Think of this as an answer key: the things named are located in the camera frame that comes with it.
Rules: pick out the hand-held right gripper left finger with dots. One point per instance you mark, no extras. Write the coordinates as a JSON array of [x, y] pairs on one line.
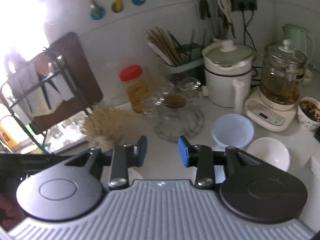
[[142, 152]]

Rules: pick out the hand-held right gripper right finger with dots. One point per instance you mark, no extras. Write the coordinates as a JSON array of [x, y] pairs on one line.
[[183, 152]]

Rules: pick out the yellow detergent bottle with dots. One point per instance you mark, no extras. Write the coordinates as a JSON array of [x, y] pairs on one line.
[[10, 132]]

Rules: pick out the pale bristle brush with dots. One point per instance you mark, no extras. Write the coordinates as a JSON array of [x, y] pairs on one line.
[[105, 122]]

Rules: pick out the small glass dish brown contents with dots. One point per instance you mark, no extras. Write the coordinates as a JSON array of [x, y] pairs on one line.
[[175, 101]]

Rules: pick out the tray of drinking glasses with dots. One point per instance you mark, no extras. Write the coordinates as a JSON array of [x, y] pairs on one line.
[[65, 130]]

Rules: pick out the red lid plastic jar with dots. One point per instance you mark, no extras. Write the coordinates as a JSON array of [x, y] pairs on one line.
[[135, 87]]

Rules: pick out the upturned glass cup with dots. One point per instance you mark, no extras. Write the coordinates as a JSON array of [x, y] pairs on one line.
[[191, 83]]

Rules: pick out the black dish rack with board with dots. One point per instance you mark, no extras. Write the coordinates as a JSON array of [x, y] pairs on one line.
[[75, 100]]

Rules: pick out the set of kitchen knives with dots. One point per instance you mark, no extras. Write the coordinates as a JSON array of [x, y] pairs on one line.
[[25, 80]]

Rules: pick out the white electric cooker pot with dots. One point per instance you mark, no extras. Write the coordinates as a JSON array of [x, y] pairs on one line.
[[227, 77]]

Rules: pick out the white ceramic bowl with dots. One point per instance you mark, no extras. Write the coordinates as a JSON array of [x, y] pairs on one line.
[[271, 153]]

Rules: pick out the green chopstick holder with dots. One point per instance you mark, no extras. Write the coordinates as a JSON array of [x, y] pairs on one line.
[[191, 60]]

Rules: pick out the cream kettle heating base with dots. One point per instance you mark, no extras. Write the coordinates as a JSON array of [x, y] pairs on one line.
[[268, 113]]

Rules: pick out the dark wooden cutting board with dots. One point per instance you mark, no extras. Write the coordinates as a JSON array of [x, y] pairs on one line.
[[80, 80]]

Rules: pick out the bundle of wooden chopsticks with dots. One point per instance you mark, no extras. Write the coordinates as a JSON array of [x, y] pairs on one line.
[[165, 45]]

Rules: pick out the glass kettle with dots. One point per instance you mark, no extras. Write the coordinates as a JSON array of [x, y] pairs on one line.
[[283, 77]]

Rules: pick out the patterned cup with residue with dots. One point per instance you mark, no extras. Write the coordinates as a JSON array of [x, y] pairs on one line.
[[310, 116]]

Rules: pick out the black flat appliance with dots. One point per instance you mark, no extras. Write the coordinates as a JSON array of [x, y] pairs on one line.
[[317, 134]]

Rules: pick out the black pliers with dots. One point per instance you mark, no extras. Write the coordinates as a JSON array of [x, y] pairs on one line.
[[204, 8]]

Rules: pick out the cream cup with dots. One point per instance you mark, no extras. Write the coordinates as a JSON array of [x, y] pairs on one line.
[[308, 78]]

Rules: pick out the window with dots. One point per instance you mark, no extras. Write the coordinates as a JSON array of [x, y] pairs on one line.
[[15, 17]]

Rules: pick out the white kitchen scissors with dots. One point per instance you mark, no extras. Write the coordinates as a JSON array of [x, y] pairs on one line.
[[225, 5]]

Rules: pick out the black power strip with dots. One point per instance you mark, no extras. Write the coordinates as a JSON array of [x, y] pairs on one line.
[[243, 2]]

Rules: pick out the pale green kettle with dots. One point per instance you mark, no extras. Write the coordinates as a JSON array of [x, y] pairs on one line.
[[298, 32]]

